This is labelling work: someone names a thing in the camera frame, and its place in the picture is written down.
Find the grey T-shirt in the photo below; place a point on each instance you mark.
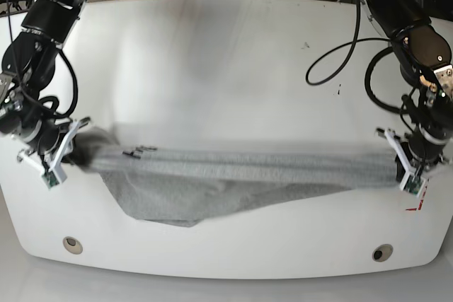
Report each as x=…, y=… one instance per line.
x=183, y=188

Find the right table cable grommet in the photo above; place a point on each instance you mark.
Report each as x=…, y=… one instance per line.
x=382, y=253

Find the red tape rectangle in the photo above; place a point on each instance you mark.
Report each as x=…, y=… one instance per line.
x=419, y=199

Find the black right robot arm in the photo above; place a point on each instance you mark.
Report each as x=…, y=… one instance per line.
x=28, y=67

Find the table cable grommet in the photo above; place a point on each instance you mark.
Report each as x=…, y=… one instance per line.
x=382, y=253
x=72, y=245

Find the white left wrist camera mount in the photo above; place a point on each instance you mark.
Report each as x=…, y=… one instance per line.
x=417, y=160

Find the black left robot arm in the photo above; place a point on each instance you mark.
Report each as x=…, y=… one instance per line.
x=425, y=59

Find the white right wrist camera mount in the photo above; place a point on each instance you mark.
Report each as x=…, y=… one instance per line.
x=56, y=160

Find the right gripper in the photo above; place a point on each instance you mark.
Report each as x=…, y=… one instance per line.
x=79, y=154

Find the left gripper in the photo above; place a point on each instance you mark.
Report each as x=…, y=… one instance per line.
x=405, y=167

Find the left table cable grommet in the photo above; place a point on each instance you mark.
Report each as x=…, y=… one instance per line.
x=72, y=245

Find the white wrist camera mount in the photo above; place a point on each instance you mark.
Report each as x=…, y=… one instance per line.
x=56, y=160
x=417, y=160

